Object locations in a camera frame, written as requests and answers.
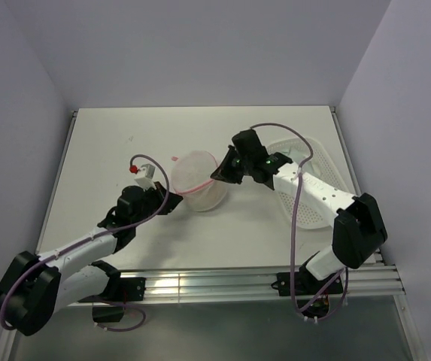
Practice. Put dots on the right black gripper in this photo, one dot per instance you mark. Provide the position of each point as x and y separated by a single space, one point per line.
224 172

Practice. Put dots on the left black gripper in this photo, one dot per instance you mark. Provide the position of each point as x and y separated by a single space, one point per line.
160 193

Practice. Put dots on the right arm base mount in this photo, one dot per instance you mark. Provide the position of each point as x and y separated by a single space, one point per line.
306 285

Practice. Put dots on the aluminium frame rail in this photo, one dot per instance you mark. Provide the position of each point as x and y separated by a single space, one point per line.
229 285

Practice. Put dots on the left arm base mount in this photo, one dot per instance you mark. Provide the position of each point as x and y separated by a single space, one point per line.
114 303

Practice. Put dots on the white mesh laundry bag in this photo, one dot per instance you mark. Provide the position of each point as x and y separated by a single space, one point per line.
191 179

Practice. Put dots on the white plastic basket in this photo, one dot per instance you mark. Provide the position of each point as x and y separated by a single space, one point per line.
323 189

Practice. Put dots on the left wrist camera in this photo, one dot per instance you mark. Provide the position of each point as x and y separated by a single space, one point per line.
143 175

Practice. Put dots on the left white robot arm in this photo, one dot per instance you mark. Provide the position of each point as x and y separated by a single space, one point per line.
36 286

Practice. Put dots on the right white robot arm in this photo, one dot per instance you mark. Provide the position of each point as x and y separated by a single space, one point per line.
358 228

